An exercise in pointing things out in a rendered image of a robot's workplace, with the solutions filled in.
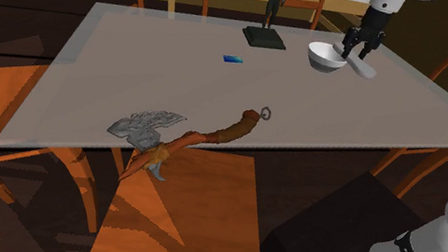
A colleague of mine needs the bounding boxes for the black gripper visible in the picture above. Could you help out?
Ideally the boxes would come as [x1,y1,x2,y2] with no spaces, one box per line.
[338,1,394,67]

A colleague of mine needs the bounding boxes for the grey flat utensil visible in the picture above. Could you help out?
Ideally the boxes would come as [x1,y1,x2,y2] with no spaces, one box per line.
[329,42,381,81]

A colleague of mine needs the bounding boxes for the white bowl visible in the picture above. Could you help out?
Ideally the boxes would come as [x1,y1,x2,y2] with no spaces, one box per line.
[303,39,351,78]

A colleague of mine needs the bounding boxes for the glass top dining table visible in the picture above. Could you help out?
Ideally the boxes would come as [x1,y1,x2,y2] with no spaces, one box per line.
[0,0,448,240]

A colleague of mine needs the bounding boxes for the dark human figure statue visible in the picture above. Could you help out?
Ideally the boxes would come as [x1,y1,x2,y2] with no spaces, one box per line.
[239,0,296,53]

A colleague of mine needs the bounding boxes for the small blue card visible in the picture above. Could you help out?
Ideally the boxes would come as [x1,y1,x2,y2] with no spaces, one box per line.
[222,53,245,65]

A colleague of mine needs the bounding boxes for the dark robot stand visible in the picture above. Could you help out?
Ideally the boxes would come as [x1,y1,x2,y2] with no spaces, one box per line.
[259,154,448,252]

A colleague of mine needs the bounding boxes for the silver axe with brown handle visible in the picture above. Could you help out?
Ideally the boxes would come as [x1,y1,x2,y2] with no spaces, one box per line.
[97,79,273,206]

